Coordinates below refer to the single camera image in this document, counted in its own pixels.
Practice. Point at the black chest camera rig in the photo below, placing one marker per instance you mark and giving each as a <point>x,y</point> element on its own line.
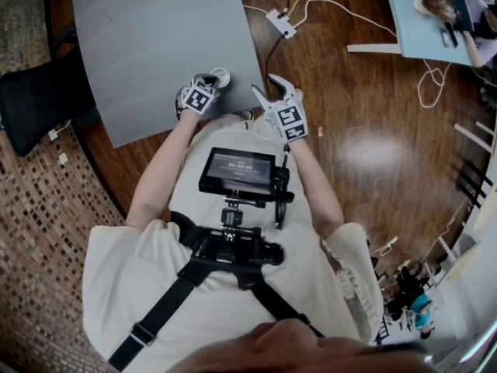
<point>237,243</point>

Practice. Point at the person's left forearm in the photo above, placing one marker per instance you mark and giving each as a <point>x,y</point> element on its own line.
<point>159,177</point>

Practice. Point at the black stool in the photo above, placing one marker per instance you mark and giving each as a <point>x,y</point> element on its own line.
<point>473,185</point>

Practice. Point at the white cup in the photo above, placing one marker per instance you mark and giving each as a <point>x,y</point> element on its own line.
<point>224,75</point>

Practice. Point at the beige trousers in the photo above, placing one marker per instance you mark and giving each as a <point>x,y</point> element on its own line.
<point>233,134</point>

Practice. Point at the black office chair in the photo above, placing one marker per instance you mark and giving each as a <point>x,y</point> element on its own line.
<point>39,103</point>

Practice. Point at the grey table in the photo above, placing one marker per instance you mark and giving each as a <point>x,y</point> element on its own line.
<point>155,45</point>

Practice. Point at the beige shirt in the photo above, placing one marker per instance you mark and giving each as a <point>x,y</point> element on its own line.
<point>217,309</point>

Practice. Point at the black chest monitor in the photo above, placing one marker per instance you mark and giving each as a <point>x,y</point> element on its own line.
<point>237,171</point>

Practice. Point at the person's right forearm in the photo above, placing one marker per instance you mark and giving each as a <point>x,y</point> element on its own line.
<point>314,185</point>

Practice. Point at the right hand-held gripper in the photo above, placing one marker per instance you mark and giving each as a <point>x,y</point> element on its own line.
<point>290,117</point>

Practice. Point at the person's own face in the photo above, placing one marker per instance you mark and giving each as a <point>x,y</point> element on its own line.
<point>279,348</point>

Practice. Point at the light blue table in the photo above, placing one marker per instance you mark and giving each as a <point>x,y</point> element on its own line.
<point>423,21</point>

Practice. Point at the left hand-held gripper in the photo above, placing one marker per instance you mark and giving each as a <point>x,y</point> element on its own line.
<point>200,98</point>

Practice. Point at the white plug adapter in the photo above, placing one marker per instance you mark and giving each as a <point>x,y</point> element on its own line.
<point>53,133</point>
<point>62,158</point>

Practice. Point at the white power strip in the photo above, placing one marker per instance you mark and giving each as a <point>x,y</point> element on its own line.
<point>281,22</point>

